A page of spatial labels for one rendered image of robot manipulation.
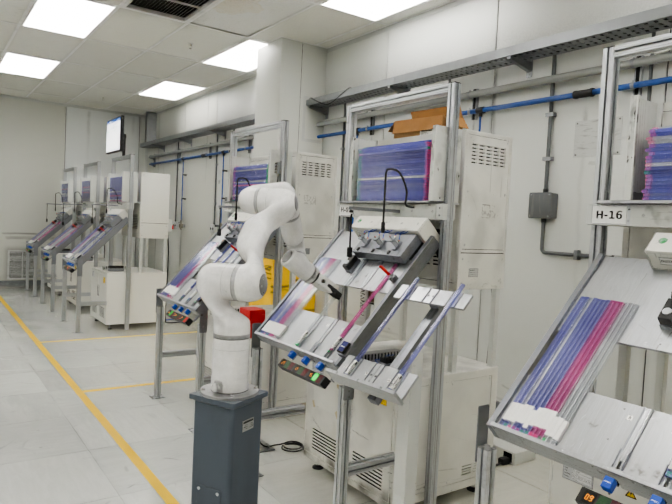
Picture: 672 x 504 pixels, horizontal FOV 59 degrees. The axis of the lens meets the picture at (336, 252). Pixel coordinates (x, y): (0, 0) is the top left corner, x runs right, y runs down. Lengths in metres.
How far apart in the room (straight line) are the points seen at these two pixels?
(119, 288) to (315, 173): 3.45
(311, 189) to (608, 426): 2.69
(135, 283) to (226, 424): 5.02
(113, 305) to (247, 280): 5.03
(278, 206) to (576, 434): 1.18
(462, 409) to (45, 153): 8.98
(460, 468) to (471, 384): 0.39
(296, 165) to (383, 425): 1.87
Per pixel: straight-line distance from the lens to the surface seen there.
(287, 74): 5.95
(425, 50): 5.09
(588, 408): 1.76
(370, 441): 2.78
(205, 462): 2.07
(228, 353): 1.95
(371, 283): 2.62
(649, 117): 2.19
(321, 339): 2.56
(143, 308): 6.96
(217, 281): 1.93
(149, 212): 6.89
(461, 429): 2.94
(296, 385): 4.06
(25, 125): 10.84
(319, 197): 3.97
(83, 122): 11.00
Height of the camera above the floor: 1.28
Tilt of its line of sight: 3 degrees down
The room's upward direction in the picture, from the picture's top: 3 degrees clockwise
